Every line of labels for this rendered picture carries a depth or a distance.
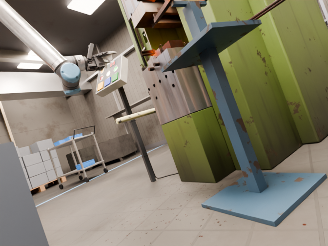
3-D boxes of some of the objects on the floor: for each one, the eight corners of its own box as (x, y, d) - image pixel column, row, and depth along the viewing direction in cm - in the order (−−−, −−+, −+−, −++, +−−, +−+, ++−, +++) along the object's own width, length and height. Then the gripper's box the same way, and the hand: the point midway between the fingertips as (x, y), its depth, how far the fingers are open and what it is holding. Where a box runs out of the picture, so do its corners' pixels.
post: (153, 182, 193) (113, 73, 196) (151, 182, 197) (112, 75, 199) (156, 180, 196) (117, 73, 198) (154, 180, 199) (116, 75, 202)
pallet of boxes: (15, 203, 462) (-3, 151, 465) (2, 206, 507) (-15, 158, 510) (66, 180, 567) (51, 138, 570) (51, 184, 612) (38, 145, 615)
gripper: (83, 76, 133) (112, 72, 144) (89, 63, 118) (121, 60, 129) (78, 64, 133) (108, 60, 145) (84, 49, 118) (116, 47, 129)
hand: (112, 56), depth 137 cm, fingers open, 13 cm apart
